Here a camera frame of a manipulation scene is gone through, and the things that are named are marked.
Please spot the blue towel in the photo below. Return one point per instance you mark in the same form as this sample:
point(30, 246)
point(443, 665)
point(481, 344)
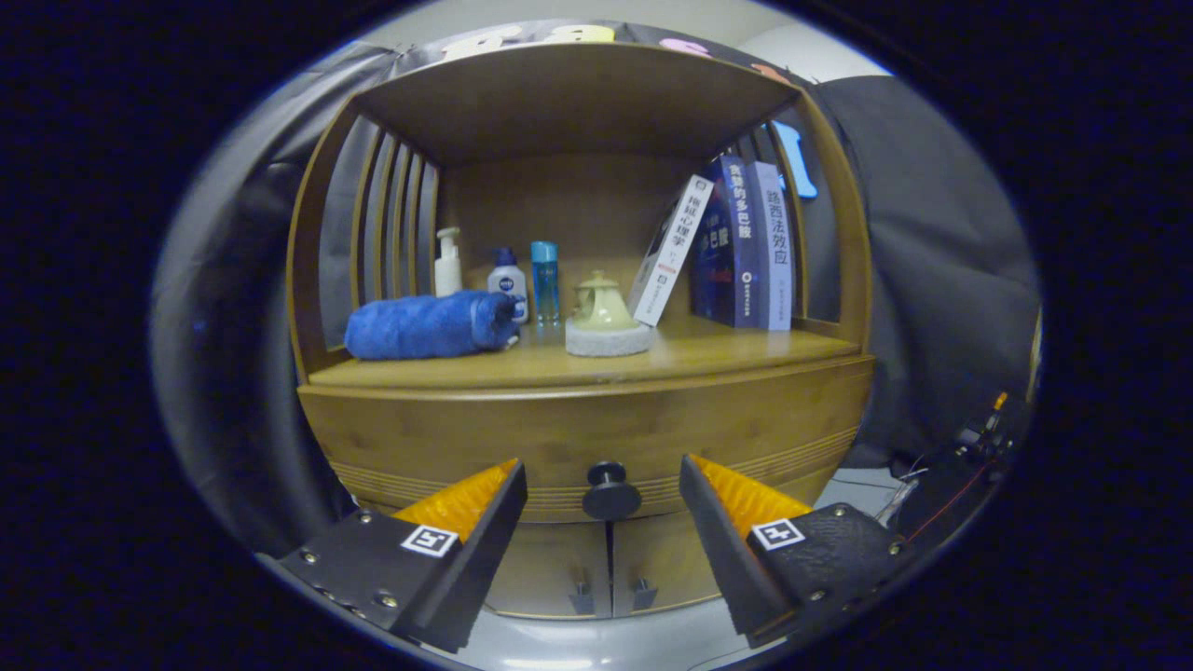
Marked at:
point(419, 326)

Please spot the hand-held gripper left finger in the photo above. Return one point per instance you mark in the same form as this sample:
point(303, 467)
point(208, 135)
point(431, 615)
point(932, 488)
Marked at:
point(486, 550)

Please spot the white book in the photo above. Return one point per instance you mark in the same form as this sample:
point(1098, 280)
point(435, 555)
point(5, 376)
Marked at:
point(671, 247)

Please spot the pale grey-blue book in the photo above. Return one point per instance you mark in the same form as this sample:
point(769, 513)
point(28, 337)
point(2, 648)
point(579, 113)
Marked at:
point(775, 252)

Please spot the wooden cabinet door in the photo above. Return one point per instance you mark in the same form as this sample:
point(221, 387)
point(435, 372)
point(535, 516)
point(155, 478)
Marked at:
point(541, 568)
point(680, 559)

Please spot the wooden cabinet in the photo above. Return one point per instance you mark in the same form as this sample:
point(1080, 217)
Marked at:
point(559, 205)

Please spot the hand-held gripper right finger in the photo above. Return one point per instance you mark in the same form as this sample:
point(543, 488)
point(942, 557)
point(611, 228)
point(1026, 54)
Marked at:
point(719, 550)

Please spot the wooden countertop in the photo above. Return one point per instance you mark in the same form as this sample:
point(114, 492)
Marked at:
point(727, 354)

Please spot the clear blue bottle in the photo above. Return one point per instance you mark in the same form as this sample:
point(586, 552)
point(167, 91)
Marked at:
point(545, 289)

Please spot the white pump bottle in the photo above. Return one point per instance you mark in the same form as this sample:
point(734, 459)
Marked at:
point(448, 275)

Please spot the white bottle with blue cap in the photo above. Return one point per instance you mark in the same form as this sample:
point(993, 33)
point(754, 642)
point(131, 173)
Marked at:
point(508, 284)

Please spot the dark blue book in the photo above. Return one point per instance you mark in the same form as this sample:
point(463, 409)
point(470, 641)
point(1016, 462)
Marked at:
point(741, 252)

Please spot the wooden drawer with black knob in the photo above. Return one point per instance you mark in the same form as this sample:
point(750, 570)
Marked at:
point(559, 429)

